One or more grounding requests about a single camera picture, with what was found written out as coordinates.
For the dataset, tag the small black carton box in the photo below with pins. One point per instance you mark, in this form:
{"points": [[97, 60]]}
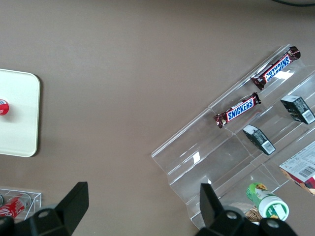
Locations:
{"points": [[297, 109], [258, 138]]}

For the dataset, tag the red cola can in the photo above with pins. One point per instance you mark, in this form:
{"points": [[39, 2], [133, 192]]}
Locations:
{"points": [[14, 205]]}

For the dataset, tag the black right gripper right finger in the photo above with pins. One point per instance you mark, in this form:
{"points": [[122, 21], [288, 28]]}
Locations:
{"points": [[214, 216]]}

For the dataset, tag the Snickers chocolate bar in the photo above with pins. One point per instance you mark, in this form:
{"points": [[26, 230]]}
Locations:
{"points": [[276, 67], [240, 109]]}

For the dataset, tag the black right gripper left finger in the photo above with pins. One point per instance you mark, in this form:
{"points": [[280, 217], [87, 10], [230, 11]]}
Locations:
{"points": [[71, 211]]}

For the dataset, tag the clear acrylic display stand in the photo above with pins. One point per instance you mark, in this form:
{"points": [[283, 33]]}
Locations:
{"points": [[197, 167]]}

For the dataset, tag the red soda can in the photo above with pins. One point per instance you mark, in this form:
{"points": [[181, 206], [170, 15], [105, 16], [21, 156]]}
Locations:
{"points": [[3, 107]]}

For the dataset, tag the red white snack box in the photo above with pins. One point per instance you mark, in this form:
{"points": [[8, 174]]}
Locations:
{"points": [[301, 169]]}

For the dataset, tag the clear acrylic box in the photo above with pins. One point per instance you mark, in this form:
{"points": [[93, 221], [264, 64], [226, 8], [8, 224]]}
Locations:
{"points": [[34, 204]]}

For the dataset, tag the white rectangular tray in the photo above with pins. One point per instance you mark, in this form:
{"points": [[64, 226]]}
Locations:
{"points": [[19, 115]]}

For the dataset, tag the green white plastic bottle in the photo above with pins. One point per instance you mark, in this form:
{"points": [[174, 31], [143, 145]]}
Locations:
{"points": [[268, 201]]}

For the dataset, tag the brown woven snack pack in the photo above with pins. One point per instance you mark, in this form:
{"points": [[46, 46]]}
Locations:
{"points": [[253, 215]]}

